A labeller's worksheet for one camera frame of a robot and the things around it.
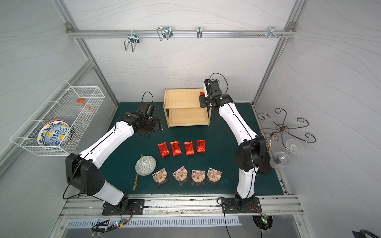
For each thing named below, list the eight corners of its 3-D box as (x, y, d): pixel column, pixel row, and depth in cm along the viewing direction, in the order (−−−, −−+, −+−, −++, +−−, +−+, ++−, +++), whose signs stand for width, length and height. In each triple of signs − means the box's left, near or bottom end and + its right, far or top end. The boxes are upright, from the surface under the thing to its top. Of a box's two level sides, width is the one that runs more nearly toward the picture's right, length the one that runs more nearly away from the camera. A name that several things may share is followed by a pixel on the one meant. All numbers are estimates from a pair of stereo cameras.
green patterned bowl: (135, 176, 85) (132, 173, 81) (139, 158, 92) (137, 155, 88) (155, 176, 85) (153, 173, 81) (158, 158, 92) (157, 155, 88)
